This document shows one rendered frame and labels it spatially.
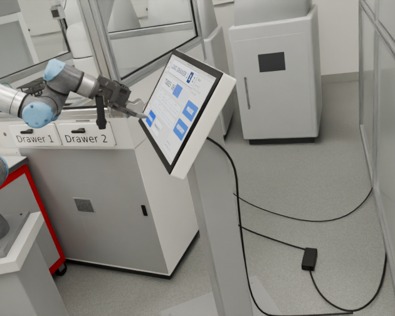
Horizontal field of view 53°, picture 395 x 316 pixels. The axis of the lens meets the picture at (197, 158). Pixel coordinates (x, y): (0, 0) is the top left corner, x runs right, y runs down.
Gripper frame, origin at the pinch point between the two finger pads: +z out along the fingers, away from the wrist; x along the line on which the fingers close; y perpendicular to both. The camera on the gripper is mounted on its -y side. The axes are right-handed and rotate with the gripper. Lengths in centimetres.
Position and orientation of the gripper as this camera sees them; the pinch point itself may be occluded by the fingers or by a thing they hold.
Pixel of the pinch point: (143, 117)
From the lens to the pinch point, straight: 142.1
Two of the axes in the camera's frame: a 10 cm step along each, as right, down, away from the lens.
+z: 8.3, 3.5, 4.3
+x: -3.0, -3.7, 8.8
